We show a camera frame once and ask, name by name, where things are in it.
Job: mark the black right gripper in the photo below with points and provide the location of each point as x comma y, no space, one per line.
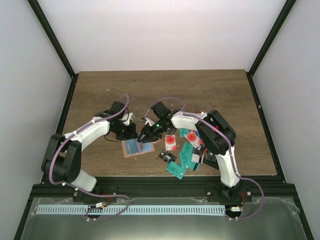
149,135

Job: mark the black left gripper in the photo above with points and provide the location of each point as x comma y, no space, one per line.
132,134

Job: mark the teal VIP card small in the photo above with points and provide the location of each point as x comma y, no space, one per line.
176,170

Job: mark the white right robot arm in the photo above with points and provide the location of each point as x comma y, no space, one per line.
217,135

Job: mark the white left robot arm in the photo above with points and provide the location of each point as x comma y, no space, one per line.
63,157

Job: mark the white red circle card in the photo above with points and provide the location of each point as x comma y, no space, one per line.
170,143
193,139

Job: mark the black VIP card lower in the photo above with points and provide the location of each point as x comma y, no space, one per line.
167,156

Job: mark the teal card large right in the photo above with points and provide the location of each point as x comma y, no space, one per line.
186,156

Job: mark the white red circle card lower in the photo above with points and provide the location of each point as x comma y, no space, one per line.
193,139

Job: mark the black card right bottom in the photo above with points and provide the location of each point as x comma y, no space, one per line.
211,161

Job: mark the grey metal tray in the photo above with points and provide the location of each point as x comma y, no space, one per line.
271,219

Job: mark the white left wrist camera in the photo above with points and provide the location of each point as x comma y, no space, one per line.
128,117

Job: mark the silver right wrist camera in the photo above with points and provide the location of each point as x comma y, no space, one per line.
147,121

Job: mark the white slotted cable duct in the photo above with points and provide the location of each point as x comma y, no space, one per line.
153,210

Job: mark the black aluminium frame rail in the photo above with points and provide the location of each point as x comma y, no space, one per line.
165,186

